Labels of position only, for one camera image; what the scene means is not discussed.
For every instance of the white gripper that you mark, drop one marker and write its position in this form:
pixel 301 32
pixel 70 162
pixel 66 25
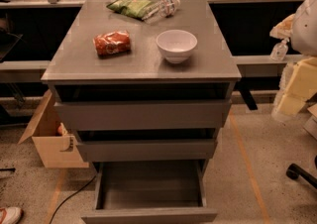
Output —
pixel 305 26

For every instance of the red coke can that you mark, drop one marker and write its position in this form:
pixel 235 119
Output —
pixel 112 43

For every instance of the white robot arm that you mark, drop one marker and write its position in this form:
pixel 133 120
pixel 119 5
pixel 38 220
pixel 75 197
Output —
pixel 303 39

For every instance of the grey top drawer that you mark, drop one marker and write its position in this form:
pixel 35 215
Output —
pixel 143 115

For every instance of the grey drawer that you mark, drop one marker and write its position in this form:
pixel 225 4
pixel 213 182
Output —
pixel 143 115
pixel 156 192
pixel 147 150

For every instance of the grey drawer cabinet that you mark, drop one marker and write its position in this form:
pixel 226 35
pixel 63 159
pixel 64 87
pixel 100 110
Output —
pixel 78 74

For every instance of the grey middle drawer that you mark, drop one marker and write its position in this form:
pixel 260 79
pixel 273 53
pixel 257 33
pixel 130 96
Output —
pixel 147 150

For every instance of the grey bottom drawer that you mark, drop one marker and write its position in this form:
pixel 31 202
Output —
pixel 156 192

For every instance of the hand sanitizer pump bottle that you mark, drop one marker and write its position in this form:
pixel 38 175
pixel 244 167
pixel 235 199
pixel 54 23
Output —
pixel 279 51

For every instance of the black office chair base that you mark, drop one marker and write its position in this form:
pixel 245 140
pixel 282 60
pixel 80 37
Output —
pixel 294 171

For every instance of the white bowl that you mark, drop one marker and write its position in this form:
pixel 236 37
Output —
pixel 176 46

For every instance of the clear plastic water bottle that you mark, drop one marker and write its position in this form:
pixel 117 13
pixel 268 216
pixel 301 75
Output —
pixel 160 10

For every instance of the green chip bag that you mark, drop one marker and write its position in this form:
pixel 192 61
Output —
pixel 131 8

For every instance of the cardboard box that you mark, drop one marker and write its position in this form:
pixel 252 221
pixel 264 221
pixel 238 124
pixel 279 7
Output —
pixel 56 148

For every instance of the white sneaker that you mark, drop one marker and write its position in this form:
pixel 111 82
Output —
pixel 10 215

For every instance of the grey shelf rail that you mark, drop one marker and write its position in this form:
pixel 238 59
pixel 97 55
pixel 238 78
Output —
pixel 22 71

